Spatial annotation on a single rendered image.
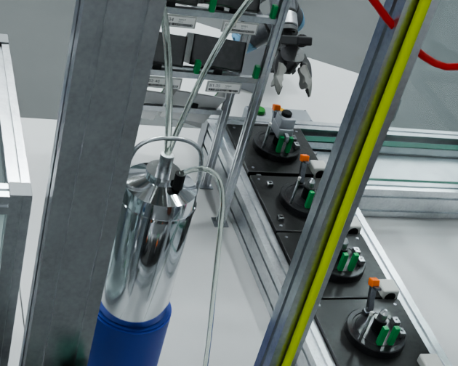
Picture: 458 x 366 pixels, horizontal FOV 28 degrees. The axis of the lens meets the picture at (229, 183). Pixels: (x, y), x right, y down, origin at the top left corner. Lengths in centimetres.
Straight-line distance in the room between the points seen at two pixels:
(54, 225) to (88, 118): 16
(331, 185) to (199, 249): 111
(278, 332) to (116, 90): 53
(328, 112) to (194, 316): 122
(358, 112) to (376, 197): 145
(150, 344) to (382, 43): 80
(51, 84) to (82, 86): 357
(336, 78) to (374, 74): 222
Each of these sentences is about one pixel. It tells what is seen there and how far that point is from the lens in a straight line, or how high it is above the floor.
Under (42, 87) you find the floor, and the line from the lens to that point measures 460.
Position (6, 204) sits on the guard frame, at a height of 153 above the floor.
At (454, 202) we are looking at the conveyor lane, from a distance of 279.
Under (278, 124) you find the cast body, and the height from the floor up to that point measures 106.
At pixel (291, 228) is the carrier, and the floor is 97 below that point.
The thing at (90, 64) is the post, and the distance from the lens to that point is 106.
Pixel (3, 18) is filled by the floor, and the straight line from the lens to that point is 521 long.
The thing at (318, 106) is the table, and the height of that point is 86.
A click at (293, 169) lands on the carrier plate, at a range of 256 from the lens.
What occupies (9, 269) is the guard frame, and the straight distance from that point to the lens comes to 133.
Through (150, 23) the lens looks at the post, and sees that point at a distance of 104.
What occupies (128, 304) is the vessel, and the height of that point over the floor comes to 119.
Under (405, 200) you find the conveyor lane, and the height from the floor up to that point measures 92.
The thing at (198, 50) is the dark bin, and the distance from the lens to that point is 221.
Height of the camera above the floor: 230
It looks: 33 degrees down
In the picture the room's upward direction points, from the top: 16 degrees clockwise
